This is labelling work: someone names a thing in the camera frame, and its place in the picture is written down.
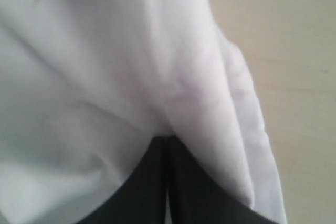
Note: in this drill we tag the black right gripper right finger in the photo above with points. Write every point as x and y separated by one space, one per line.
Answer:
196 197

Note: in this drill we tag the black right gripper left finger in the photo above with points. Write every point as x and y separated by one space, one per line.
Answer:
142 197

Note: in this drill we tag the white cotton t-shirt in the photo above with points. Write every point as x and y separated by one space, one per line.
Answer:
86 85

